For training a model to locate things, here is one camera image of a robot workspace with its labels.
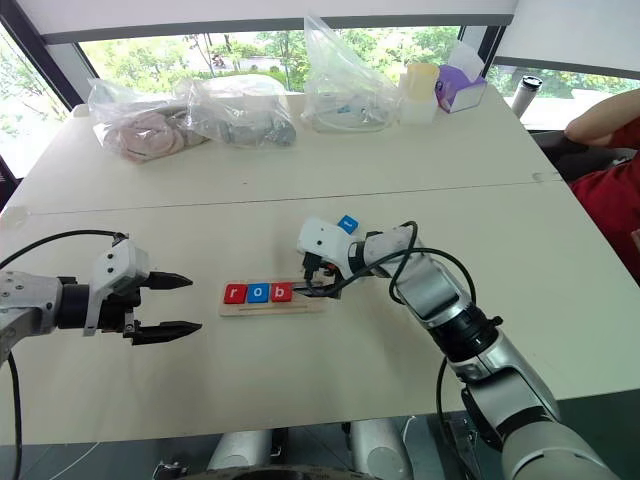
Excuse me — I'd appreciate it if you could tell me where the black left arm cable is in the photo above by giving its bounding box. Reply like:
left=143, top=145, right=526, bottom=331
left=0, top=229, right=129, bottom=480

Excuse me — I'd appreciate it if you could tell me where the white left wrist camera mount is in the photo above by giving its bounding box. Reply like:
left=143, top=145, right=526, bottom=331
left=82, top=238, right=151, bottom=337

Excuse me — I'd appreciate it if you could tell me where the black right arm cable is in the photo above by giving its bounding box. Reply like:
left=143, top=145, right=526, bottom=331
left=332, top=219, right=504, bottom=432

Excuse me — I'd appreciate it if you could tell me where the white bottle with black lid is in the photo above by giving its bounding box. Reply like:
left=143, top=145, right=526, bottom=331
left=510, top=75, right=544, bottom=119

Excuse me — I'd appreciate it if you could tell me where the plastic bag with pink items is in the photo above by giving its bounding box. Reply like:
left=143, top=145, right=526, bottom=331
left=87, top=76, right=212, bottom=164

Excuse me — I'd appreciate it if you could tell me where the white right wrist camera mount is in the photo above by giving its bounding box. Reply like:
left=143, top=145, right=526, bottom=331
left=295, top=216, right=362, bottom=279

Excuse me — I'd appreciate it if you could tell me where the black window frame post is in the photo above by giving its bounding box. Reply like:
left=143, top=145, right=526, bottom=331
left=0, top=0, right=77, bottom=110
left=458, top=24, right=507, bottom=97

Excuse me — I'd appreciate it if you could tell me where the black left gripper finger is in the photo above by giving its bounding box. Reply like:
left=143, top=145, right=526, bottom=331
left=148, top=271, right=194, bottom=292
left=131, top=321, right=203, bottom=347

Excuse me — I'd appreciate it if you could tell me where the plastic bag with grey items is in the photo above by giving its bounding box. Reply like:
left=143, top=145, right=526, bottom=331
left=173, top=74, right=298, bottom=149

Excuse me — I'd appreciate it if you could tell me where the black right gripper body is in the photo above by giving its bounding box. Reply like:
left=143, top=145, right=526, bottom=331
left=301, top=252, right=347, bottom=287

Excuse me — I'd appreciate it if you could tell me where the black chair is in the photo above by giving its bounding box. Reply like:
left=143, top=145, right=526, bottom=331
left=531, top=130, right=627, bottom=182

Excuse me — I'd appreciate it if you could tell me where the wooden letter tray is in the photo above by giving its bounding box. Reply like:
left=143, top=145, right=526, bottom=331
left=218, top=281, right=327, bottom=318

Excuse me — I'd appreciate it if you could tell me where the clear plastic bag with cables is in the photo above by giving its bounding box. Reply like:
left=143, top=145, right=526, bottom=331
left=300, top=14, right=402, bottom=134

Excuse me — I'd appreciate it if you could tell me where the yellow plastic cup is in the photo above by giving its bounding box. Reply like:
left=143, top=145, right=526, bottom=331
left=405, top=62, right=441, bottom=104

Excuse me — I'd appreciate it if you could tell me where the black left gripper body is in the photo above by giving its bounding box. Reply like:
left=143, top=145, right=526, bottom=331
left=98, top=272, right=155, bottom=347

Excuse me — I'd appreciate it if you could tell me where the white plastic container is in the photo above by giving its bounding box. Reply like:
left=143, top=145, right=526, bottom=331
left=397, top=72, right=438, bottom=127

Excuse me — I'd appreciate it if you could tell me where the purple tissue box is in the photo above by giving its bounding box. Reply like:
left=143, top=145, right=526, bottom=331
left=433, top=41, right=489, bottom=116

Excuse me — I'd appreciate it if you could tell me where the person's red shirt torso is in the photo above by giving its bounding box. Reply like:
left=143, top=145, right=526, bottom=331
left=569, top=118, right=640, bottom=284

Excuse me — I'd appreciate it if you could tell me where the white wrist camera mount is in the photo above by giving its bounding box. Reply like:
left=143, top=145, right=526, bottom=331
left=82, top=238, right=151, bottom=337
left=295, top=216, right=362, bottom=279

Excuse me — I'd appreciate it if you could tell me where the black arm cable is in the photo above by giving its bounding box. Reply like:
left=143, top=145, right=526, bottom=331
left=332, top=219, right=504, bottom=432
left=0, top=229, right=129, bottom=480

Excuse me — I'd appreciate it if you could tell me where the silver robot leg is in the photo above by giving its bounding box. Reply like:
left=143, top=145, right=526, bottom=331
left=206, top=428, right=272, bottom=472
left=348, top=417, right=412, bottom=472

